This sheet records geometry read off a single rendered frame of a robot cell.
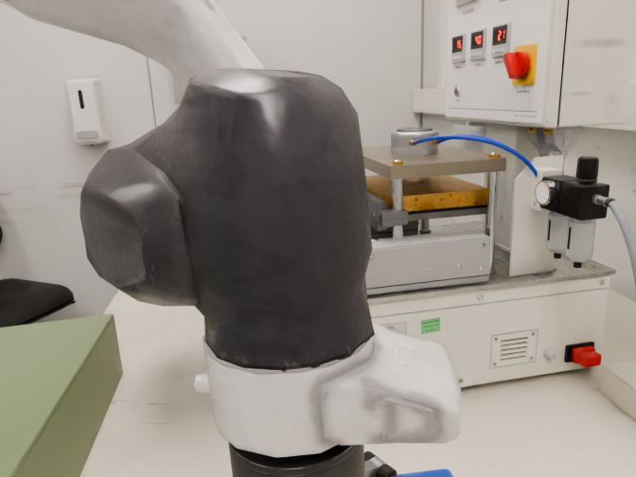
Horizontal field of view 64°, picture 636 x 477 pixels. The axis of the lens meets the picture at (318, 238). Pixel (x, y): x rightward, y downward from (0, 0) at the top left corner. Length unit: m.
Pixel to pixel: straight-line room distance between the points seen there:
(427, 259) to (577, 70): 0.33
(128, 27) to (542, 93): 0.57
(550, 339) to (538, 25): 0.47
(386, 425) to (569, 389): 0.68
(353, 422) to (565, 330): 0.68
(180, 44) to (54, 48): 2.06
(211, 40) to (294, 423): 0.27
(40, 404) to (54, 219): 1.87
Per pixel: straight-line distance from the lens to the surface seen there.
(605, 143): 1.38
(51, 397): 0.72
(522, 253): 0.83
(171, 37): 0.42
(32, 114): 2.49
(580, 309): 0.91
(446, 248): 0.76
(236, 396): 0.25
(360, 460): 0.30
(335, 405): 0.25
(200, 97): 0.23
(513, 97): 0.86
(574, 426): 0.84
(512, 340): 0.86
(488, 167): 0.79
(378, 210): 0.75
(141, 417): 0.86
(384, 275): 0.74
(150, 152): 0.28
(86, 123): 2.32
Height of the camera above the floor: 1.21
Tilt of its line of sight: 16 degrees down
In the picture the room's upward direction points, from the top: 2 degrees counter-clockwise
